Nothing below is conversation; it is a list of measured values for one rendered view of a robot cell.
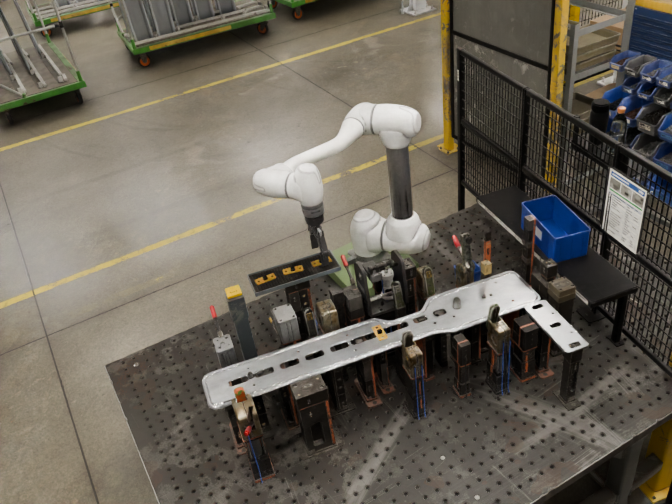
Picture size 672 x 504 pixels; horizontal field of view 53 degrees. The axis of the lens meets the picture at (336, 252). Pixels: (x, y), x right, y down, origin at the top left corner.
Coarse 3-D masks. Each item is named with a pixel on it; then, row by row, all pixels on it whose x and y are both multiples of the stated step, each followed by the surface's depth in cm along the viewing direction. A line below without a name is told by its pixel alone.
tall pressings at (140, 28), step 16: (128, 0) 815; (144, 0) 861; (160, 0) 830; (176, 0) 861; (192, 0) 892; (208, 0) 876; (224, 0) 888; (128, 16) 817; (144, 16) 827; (160, 16) 839; (176, 16) 866; (192, 16) 871; (208, 16) 887; (128, 32) 868; (144, 32) 839; (160, 32) 847
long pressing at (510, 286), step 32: (480, 288) 280; (512, 288) 278; (384, 320) 271; (448, 320) 267; (480, 320) 265; (288, 352) 263; (352, 352) 259; (224, 384) 253; (256, 384) 251; (288, 384) 250
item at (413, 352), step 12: (408, 348) 251; (408, 360) 250; (420, 360) 250; (408, 372) 255; (420, 372) 253; (408, 384) 262; (420, 384) 258; (408, 396) 266; (420, 396) 262; (408, 408) 270; (420, 408) 265
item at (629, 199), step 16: (608, 176) 264; (624, 176) 255; (608, 192) 267; (624, 192) 258; (640, 192) 249; (608, 208) 270; (624, 208) 260; (640, 208) 252; (608, 224) 273; (624, 224) 263; (640, 224) 254; (624, 240) 266; (640, 240) 257
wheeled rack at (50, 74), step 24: (0, 0) 835; (24, 48) 878; (48, 48) 863; (0, 72) 808; (24, 72) 797; (48, 72) 787; (72, 72) 779; (0, 96) 741; (24, 96) 729; (48, 96) 741
